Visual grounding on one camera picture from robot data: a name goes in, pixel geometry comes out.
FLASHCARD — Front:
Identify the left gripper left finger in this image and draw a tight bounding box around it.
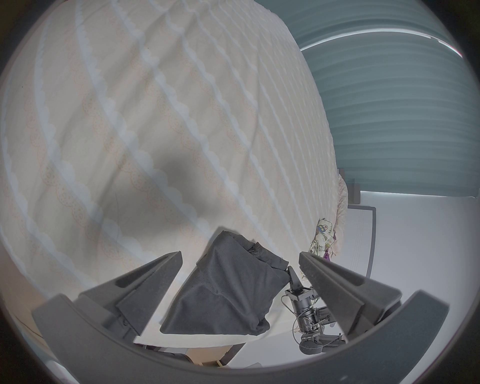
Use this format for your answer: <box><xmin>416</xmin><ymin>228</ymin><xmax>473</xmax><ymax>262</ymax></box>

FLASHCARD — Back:
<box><xmin>77</xmin><ymin>252</ymin><xmax>183</xmax><ymax>336</ymax></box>

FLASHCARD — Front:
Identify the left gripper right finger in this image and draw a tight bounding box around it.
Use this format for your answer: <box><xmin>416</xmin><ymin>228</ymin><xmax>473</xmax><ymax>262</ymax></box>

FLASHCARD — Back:
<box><xmin>298</xmin><ymin>252</ymin><xmax>403</xmax><ymax>334</ymax></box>

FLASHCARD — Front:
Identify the black T-shirt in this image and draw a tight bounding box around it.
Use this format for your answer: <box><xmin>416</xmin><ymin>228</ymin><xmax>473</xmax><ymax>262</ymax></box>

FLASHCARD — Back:
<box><xmin>159</xmin><ymin>230</ymin><xmax>291</xmax><ymax>336</ymax></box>

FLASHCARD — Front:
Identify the bed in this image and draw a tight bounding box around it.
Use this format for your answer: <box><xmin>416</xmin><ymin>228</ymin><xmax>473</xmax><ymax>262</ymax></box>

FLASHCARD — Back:
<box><xmin>0</xmin><ymin>0</ymin><xmax>377</xmax><ymax>370</ymax></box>

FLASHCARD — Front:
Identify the white printed garment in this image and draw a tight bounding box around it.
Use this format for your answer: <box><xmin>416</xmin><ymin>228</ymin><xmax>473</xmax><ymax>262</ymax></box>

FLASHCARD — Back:
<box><xmin>308</xmin><ymin>218</ymin><xmax>336</xmax><ymax>263</ymax></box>

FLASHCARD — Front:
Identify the cream pillow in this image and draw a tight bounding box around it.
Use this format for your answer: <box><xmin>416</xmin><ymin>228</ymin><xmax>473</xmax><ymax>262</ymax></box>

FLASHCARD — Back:
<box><xmin>335</xmin><ymin>173</ymin><xmax>350</xmax><ymax>259</ymax></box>

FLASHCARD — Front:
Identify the grey bedside table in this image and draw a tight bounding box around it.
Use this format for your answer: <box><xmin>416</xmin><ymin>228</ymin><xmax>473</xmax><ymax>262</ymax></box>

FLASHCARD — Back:
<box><xmin>347</xmin><ymin>178</ymin><xmax>362</xmax><ymax>206</ymax></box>

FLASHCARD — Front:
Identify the blue-green curtain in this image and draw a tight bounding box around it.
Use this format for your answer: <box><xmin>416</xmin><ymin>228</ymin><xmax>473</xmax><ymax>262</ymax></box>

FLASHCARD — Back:
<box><xmin>255</xmin><ymin>0</ymin><xmax>460</xmax><ymax>51</ymax></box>
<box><xmin>300</xmin><ymin>32</ymin><xmax>480</xmax><ymax>197</ymax></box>

